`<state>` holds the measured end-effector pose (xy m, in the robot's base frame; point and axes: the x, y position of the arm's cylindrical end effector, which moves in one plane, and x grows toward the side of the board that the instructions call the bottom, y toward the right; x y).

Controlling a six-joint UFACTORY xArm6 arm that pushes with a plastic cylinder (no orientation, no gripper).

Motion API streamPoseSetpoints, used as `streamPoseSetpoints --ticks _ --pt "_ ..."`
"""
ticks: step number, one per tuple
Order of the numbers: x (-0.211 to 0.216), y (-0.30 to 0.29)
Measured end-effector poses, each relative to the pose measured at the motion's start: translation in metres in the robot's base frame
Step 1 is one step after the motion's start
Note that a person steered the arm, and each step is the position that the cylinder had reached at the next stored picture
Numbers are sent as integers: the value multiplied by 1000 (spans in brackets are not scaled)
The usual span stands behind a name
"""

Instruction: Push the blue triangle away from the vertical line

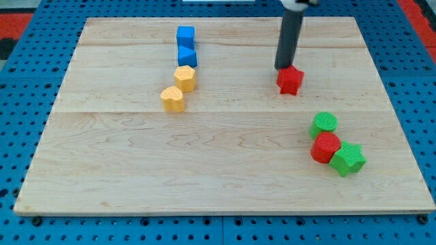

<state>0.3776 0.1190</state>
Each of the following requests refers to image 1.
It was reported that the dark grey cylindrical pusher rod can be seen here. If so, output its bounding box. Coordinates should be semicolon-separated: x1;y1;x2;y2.
275;9;304;70

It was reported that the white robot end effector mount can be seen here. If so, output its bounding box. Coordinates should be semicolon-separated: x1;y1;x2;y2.
280;0;320;12

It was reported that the blue triangle block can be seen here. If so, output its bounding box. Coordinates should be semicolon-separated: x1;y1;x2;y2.
177;46;198;67

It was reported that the red star block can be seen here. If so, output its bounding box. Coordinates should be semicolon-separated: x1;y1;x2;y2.
277;65;305;96

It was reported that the green cylinder block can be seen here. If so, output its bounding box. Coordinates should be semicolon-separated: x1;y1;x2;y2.
309;112;338;139

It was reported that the blue cube block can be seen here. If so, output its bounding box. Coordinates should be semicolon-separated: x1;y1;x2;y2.
176;26;196;50

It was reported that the red cylinder block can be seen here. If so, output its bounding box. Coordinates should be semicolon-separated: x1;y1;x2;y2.
310;132;341;163

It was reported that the yellow hexagon block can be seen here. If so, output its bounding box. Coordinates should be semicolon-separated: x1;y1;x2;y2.
173;65;196;93

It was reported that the light wooden board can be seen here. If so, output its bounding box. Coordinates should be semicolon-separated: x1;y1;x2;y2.
14;17;435;216

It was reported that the yellow heart block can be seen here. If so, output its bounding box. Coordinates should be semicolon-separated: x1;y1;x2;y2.
160;86;185;112

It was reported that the green star block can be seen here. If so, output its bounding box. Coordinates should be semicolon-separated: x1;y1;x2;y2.
328;141;367;177

